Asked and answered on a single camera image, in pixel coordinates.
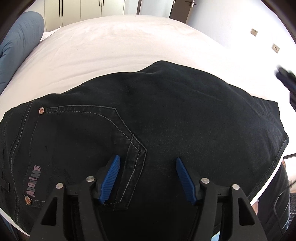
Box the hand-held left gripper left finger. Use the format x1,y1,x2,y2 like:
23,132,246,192
30,155,121,241

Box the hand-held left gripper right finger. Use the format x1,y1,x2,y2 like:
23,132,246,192
176,157,269,241

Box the black denim pants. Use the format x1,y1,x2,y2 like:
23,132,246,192
0,61,289,241

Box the person's dark shorts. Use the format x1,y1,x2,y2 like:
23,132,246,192
258,162,292,241

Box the dark wooden door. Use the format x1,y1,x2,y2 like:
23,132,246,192
169,0,197,24

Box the white bed sheet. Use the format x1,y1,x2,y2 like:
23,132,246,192
0,14,296,223

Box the blue pillow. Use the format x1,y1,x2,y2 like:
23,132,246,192
0,11,45,93

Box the white wardrobe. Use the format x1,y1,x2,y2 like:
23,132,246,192
43,0,140,33

